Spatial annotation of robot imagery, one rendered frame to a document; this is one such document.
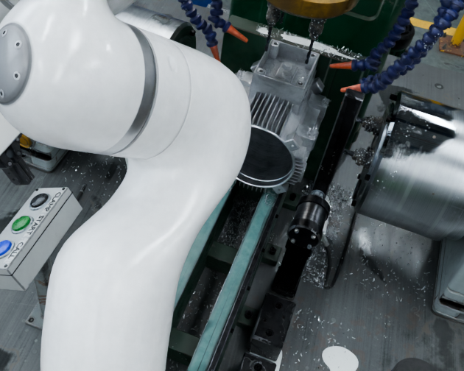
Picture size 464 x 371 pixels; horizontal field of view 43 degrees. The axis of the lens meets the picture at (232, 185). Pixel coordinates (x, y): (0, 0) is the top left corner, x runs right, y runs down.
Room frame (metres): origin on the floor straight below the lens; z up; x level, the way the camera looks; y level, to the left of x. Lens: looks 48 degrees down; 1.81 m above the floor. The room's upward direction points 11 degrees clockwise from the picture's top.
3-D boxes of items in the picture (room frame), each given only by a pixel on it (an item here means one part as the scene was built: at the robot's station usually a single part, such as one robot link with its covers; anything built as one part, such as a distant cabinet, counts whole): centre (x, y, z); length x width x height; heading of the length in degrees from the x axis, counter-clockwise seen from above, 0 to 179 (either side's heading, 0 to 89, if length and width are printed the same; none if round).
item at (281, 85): (0.92, -0.06, 1.11); 0.12 x 0.11 x 0.07; 169
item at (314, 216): (0.83, -0.22, 0.92); 0.45 x 0.13 x 0.24; 169
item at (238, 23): (1.04, -0.08, 0.97); 0.30 x 0.11 x 0.34; 79
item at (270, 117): (0.89, -0.05, 1.01); 0.20 x 0.19 x 0.19; 169
